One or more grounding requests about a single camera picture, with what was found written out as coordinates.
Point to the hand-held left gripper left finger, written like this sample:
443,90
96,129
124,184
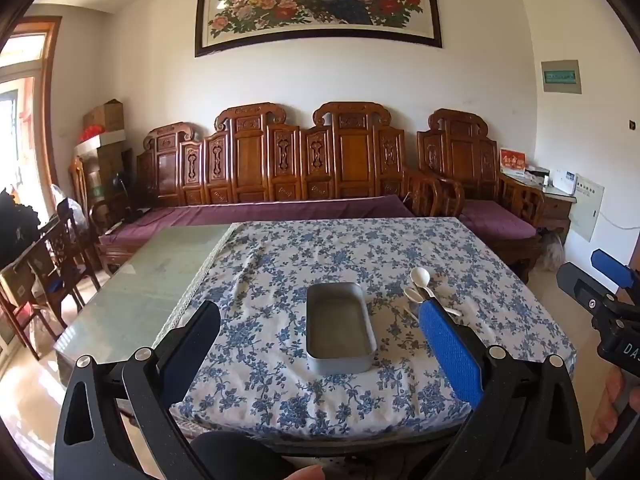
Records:
192,355

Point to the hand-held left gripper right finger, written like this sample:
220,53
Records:
450,350

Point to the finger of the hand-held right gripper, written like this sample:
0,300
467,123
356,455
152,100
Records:
612,269
577,285

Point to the large white ladle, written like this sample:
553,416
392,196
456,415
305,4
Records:
420,276

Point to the rectangular metal tin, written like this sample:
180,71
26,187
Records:
337,325

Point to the person's right hand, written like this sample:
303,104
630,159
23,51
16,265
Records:
612,405

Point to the person's left hand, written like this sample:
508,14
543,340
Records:
305,473

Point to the grey fluffy object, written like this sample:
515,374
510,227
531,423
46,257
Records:
551,250

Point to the white electrical panel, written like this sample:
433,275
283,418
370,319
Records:
586,207

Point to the small white spoon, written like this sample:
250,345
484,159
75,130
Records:
411,295

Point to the wooden side table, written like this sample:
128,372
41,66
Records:
555,205

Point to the white box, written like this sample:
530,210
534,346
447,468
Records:
564,181

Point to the purple armchair cushion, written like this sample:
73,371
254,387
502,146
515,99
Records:
495,220

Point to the red gift box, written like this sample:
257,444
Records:
512,161

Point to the blue floral tablecloth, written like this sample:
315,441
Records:
300,260

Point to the long purple sofa cushion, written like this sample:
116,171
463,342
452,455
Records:
250,212

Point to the dark wooden chair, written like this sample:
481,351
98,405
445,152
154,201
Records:
25,305
60,260

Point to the carved wooden armchair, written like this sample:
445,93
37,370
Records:
460,155

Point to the clear plastic bag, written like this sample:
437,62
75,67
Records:
67,202

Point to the long carved wooden sofa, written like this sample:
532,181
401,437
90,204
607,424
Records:
250,155

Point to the stack of storage boxes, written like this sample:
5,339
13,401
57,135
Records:
102,165

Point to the brown cardboard box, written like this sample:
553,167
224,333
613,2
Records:
105,116

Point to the framed peacock painting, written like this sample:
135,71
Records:
320,0

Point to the grey wall panel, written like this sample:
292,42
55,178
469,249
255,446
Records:
561,77

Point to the wooden door frame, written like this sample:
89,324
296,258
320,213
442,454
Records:
50,100

